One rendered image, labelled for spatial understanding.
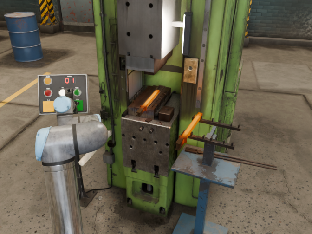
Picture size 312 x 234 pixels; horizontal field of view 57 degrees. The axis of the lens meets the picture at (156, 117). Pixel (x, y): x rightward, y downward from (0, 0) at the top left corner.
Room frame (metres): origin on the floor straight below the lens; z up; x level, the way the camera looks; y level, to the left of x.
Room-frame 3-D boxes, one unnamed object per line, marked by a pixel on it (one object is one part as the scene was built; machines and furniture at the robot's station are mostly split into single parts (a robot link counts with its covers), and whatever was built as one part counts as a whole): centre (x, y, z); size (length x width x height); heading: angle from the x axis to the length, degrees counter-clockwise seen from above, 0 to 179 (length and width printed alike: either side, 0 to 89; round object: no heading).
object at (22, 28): (5.89, 2.72, 0.44); 0.59 x 0.59 x 0.88
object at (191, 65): (1.83, -0.23, 1.27); 0.09 x 0.02 x 0.17; 71
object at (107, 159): (2.04, 0.41, 0.36); 0.09 x 0.07 x 0.12; 71
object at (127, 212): (1.77, 0.13, 0.01); 0.58 x 0.39 x 0.01; 71
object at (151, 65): (2.01, 0.04, 1.32); 0.42 x 0.20 x 0.10; 161
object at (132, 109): (2.01, 0.04, 0.96); 0.42 x 0.20 x 0.09; 161
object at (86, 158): (1.84, 0.47, 0.62); 0.44 x 0.05 x 0.05; 161
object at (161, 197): (2.00, -0.01, 0.23); 0.55 x 0.37 x 0.47; 161
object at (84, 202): (1.92, 0.67, 0.05); 0.22 x 0.22 x 0.09; 71
